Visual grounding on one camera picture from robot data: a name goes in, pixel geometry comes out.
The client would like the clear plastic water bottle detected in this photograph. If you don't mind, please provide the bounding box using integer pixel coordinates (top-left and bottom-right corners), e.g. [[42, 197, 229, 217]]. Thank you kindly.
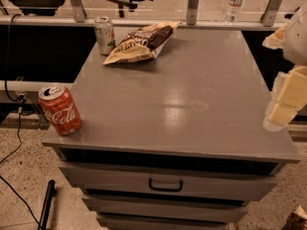
[[224, 0, 244, 23]]

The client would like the black drawer handle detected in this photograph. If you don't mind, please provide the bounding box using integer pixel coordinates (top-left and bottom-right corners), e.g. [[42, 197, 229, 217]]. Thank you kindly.
[[148, 178, 183, 193]]

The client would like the brown white chip bag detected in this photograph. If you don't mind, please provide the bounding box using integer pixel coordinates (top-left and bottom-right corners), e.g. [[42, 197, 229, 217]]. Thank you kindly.
[[103, 21, 180, 65]]

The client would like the grey drawer cabinet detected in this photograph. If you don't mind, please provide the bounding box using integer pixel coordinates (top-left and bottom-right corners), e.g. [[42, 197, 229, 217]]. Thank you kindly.
[[44, 29, 299, 230]]

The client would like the brown object on floor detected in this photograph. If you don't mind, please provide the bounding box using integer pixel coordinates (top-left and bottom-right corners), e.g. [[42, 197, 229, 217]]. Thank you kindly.
[[281, 205, 307, 230]]

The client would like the red Coca-Cola can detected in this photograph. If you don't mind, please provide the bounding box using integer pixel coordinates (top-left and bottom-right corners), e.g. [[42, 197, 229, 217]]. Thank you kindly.
[[38, 84, 82, 135]]

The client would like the silver green 7up can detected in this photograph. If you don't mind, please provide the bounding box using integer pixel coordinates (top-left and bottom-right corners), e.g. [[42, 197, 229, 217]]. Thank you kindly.
[[94, 17, 115, 56]]

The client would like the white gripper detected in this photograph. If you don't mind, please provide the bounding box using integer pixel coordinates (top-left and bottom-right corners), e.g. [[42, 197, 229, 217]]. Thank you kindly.
[[262, 3, 307, 131]]

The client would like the black pole on floor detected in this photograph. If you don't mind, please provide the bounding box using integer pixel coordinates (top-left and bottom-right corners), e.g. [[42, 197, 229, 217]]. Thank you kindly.
[[37, 180, 57, 230]]

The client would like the metal glass railing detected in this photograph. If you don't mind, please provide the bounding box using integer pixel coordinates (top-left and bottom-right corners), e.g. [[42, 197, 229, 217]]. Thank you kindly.
[[0, 0, 307, 32]]

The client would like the black power cable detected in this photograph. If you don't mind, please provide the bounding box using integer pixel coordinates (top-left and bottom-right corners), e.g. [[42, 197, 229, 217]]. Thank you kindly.
[[0, 12, 44, 230]]

